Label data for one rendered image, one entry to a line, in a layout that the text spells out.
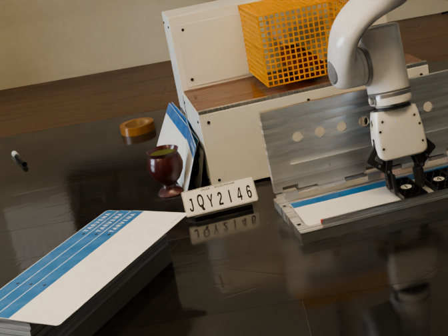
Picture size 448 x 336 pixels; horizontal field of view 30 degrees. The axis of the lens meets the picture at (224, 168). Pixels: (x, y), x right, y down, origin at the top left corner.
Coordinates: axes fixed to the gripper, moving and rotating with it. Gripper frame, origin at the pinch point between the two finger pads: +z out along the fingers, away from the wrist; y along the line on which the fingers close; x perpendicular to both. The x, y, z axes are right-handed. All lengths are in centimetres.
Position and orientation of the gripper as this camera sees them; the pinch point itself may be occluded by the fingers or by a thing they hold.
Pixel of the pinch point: (405, 181)
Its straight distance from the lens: 172.4
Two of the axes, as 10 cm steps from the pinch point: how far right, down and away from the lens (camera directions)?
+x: -1.6, -1.0, 9.8
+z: 2.1, 9.7, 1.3
